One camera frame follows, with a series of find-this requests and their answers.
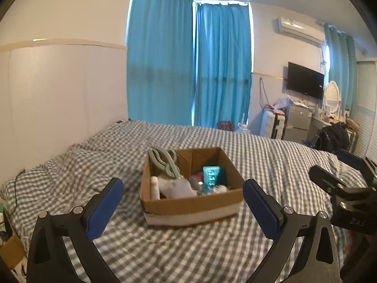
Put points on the clear water jug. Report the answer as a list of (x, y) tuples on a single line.
[(244, 126)]

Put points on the clear plastic bottle red label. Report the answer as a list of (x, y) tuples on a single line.
[(196, 181)]

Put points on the white tissue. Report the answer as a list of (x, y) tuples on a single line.
[(219, 188)]

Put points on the small white tube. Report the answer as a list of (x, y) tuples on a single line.
[(155, 188)]

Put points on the white vanity table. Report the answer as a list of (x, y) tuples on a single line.
[(319, 122)]

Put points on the grey checkered blanket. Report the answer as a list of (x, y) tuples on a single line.
[(191, 247)]

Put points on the white louvered wardrobe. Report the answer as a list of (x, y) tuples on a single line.
[(368, 100)]

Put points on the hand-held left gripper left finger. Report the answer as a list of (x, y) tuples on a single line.
[(104, 209)]

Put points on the white oval mirror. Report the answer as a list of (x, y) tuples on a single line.
[(332, 97)]

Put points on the narrow blue curtain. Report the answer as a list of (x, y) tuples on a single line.
[(223, 64)]

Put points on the black backpack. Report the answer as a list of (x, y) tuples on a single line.
[(332, 137)]

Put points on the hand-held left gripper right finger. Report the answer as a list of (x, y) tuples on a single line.
[(262, 209)]

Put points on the teal eyelet curtain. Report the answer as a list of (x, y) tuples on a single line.
[(340, 64)]

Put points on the black wall television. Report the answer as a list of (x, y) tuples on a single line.
[(304, 79)]

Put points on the clear plastic bag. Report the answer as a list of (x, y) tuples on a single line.
[(281, 103)]

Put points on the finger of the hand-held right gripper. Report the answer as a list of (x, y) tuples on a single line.
[(350, 160), (324, 176)]

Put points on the silver mini fridge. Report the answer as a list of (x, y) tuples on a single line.
[(297, 121)]

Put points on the white suitcase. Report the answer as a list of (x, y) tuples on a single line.
[(271, 123)]

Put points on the dark patterned bag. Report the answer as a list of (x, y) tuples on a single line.
[(225, 126)]

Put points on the brown cardboard piece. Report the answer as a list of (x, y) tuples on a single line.
[(11, 252)]

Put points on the brown cardboard box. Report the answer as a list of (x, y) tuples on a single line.
[(188, 207)]

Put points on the white air conditioner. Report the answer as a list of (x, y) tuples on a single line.
[(299, 29)]

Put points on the grey-green scissors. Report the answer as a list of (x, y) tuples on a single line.
[(160, 160)]

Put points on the blue blister pack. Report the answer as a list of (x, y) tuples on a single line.
[(212, 177)]

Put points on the wide blue curtain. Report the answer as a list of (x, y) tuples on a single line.
[(160, 50)]

